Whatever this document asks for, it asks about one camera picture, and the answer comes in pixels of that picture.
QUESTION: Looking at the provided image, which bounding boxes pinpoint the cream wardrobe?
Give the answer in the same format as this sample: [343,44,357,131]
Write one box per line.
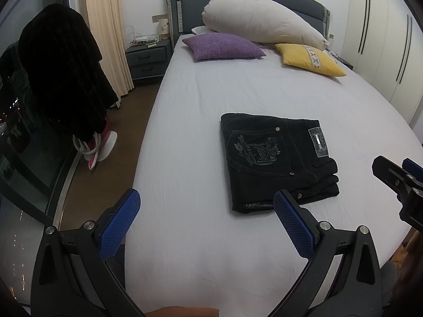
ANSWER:
[340,0,423,126]

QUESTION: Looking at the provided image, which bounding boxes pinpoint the yellow cushion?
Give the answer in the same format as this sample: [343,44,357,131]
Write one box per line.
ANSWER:
[274,43,347,77]

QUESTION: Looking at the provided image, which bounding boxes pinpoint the hanging dark coat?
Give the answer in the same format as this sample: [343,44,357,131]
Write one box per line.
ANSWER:
[18,3,119,142]

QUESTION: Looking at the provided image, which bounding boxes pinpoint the grey nightstand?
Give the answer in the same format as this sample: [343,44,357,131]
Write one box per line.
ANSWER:
[325,49,354,70]
[125,40,173,81]

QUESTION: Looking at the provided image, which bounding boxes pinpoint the large beige pillow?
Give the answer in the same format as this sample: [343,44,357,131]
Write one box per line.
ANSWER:
[201,0,330,51]

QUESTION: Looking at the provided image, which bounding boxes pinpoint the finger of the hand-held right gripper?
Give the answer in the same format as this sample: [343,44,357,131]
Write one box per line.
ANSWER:
[402,158,423,182]
[372,155,423,205]

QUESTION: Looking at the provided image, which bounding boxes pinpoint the clear organizer tray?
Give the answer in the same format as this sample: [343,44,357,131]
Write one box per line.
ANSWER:
[131,34,158,47]

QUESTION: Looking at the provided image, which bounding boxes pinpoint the beige curtain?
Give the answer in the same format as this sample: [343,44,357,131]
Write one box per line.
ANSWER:
[77,0,135,99]

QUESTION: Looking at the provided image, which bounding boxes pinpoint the purple cushion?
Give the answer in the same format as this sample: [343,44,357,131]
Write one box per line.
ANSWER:
[182,33,266,62]

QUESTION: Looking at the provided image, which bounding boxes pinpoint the grey padded headboard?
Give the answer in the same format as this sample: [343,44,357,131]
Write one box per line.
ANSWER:
[164,0,331,53]

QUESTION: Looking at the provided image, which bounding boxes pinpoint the pink white garment steamer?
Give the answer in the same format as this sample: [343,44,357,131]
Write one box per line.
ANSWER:
[73,117,118,170]

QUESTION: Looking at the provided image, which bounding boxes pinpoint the black denim pants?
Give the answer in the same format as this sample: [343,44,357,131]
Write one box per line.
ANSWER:
[220,113,340,214]

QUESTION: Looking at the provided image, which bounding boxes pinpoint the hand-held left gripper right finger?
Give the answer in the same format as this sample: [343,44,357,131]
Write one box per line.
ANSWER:
[268,190,384,317]

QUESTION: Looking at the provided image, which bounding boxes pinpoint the white patterned container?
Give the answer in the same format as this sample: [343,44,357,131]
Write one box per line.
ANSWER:
[158,18,171,40]

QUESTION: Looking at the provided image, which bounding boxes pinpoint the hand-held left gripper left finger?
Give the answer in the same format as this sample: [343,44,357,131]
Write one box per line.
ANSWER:
[30,188,146,317]

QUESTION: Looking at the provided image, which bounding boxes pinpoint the bed with white sheet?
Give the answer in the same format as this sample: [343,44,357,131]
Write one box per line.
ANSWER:
[124,35,423,317]

